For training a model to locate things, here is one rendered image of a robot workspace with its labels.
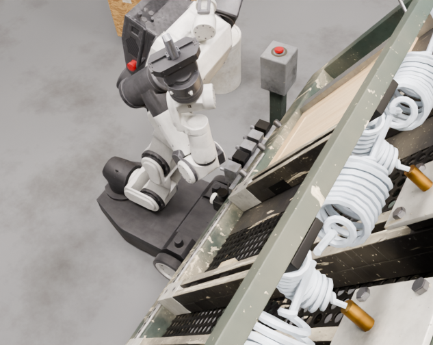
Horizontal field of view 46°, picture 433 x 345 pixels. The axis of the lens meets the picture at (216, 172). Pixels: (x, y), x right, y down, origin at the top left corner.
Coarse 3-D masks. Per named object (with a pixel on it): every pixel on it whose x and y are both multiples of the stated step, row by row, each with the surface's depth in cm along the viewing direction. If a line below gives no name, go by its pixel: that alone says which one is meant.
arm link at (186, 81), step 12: (180, 48) 113; (192, 48) 112; (156, 60) 113; (168, 60) 112; (180, 60) 112; (192, 60) 113; (156, 72) 112; (168, 72) 113; (180, 72) 115; (192, 72) 117; (168, 84) 117; (180, 84) 118; (192, 84) 118; (180, 96) 121
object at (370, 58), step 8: (424, 24) 141; (432, 24) 140; (424, 32) 143; (376, 48) 160; (368, 56) 161; (376, 56) 157; (360, 64) 163; (368, 64) 161; (344, 72) 174; (352, 72) 167; (336, 80) 175; (344, 80) 171; (328, 88) 178; (336, 88) 176; (312, 96) 190; (320, 96) 182; (304, 104) 191; (312, 104) 188
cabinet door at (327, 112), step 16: (352, 80) 166; (336, 96) 170; (352, 96) 153; (304, 112) 192; (320, 112) 172; (336, 112) 155; (304, 128) 175; (320, 128) 157; (288, 144) 178; (272, 160) 179
